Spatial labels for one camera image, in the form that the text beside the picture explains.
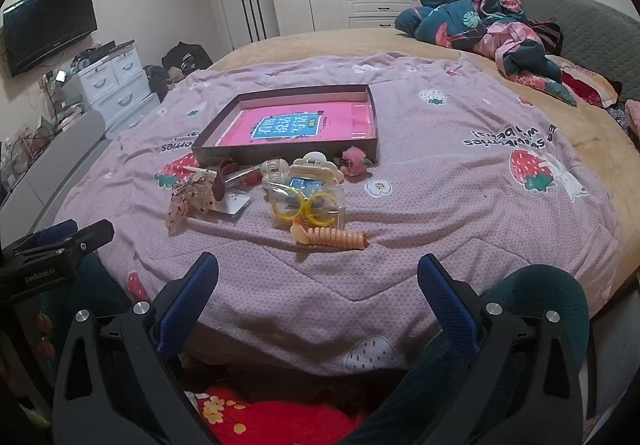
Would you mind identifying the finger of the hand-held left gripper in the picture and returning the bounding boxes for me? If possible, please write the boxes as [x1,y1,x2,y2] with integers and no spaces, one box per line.
[12,220,79,256]
[60,219,116,258]

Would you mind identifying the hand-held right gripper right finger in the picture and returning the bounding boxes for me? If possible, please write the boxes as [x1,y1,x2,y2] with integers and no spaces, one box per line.
[417,254,583,445]

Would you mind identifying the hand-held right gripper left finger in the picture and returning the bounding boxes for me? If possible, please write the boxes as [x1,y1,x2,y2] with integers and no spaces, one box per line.
[52,252,221,445]

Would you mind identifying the beige lace bow hair clip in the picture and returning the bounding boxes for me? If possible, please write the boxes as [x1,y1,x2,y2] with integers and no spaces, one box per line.
[166,172,217,233]

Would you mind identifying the clear plastic packet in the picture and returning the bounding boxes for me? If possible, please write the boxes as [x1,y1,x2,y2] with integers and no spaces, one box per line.
[215,192,251,216]

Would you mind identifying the brown long hair clip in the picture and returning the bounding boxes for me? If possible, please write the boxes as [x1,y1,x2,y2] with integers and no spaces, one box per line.
[207,158,261,203]

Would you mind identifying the pink shallow box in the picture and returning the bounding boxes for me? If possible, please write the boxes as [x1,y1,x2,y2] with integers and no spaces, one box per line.
[191,84,379,167]

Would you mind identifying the clear bag of yellow rings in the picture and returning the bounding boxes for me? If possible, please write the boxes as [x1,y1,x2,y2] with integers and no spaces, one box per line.
[265,178,348,230]

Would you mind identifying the cream claw hair clip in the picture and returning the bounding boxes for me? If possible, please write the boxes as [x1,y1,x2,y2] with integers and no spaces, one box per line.
[287,151,348,186]

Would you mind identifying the person's left hand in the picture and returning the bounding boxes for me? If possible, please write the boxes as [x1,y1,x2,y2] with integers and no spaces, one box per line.
[34,314,57,358]

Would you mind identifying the grey low cabinet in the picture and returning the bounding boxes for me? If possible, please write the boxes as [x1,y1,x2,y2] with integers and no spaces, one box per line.
[0,110,108,236]

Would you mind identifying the person's right leg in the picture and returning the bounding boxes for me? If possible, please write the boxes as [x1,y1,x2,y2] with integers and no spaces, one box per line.
[350,264,591,445]

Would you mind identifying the pink strawberry print blanket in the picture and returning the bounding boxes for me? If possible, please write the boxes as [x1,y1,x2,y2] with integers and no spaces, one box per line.
[52,50,623,376]

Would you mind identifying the red floral cloth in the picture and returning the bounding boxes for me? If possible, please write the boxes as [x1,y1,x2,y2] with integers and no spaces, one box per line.
[182,382,371,445]

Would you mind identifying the white drawer cabinet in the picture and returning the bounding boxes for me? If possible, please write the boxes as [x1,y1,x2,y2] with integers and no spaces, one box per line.
[65,42,161,136]

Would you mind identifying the transparent claw hair clip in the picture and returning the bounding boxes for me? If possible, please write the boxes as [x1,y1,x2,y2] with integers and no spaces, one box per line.
[260,158,291,188]

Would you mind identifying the dark clothes pile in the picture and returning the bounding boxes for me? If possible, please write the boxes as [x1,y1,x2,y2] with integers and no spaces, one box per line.
[144,64,173,103]

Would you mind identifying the pink flower hair clip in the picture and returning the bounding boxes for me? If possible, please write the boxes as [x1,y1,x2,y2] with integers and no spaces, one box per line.
[340,145,375,178]

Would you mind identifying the dark bag on floor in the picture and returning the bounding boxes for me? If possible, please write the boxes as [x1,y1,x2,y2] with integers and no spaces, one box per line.
[161,42,213,76]

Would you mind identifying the black flat television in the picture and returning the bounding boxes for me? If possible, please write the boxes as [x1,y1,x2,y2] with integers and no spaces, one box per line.
[2,0,98,78]

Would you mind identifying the red floral pillow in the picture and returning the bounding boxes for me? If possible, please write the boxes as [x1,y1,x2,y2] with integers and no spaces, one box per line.
[560,65,623,108]

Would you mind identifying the pink fuzzy cloth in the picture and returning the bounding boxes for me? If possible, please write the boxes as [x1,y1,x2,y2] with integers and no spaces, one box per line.
[622,100,640,141]

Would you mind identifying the dark blue floral quilt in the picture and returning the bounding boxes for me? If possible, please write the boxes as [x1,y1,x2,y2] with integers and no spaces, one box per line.
[395,0,578,106]

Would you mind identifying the grey quilted headboard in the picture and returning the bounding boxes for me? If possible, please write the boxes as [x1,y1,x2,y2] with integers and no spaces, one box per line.
[500,0,640,101]

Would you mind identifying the orange spiral hair tie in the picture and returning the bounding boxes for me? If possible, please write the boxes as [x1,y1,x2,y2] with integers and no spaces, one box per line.
[291,219,372,251]

